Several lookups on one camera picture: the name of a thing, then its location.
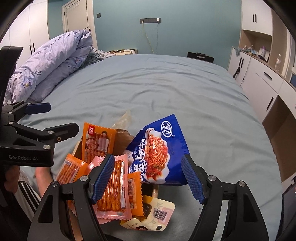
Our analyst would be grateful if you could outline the orange snack packet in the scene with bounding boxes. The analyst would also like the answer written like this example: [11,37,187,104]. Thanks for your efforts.
[128,172,144,217]
[82,122,116,164]
[56,154,88,185]

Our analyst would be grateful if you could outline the blue noodle snack bag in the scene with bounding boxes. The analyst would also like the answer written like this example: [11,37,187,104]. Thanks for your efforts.
[125,114,189,186]

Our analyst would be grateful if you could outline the person's left hand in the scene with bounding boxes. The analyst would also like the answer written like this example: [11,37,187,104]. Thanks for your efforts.
[4,166,20,194]

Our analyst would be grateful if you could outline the pink pretzel stick packet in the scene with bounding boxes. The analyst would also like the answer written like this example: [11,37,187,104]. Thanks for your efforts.
[93,155,132,225]

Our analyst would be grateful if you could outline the lavender floral duvet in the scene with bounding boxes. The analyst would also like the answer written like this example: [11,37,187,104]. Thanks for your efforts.
[2,29,114,106]

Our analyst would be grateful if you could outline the orange snack packet upright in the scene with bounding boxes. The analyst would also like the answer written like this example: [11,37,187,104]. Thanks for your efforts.
[82,122,116,164]

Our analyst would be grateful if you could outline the cream barcode snack packet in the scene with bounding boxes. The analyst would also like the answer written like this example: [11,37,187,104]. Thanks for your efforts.
[120,195,176,232]

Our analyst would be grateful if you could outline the cardboard box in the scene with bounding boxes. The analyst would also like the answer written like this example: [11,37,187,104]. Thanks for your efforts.
[72,128,134,160]

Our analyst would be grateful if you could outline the blue bed sheet mattress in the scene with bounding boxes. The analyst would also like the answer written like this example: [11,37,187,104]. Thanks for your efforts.
[21,55,282,240]

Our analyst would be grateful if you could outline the clear plastic wrapper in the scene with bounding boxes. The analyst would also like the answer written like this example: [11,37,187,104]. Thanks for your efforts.
[112,110,132,130]

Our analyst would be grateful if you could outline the white wardrobe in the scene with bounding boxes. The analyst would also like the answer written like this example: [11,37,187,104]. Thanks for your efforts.
[1,0,49,67]

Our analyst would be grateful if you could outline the white door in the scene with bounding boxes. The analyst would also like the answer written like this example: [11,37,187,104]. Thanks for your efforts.
[61,0,98,48]

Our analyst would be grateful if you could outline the white cabinet desk unit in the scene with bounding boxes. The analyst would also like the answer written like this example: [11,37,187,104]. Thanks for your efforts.
[228,1,295,183]

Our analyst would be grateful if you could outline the wall power strip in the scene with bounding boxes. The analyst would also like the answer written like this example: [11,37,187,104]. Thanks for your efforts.
[139,18,162,24]

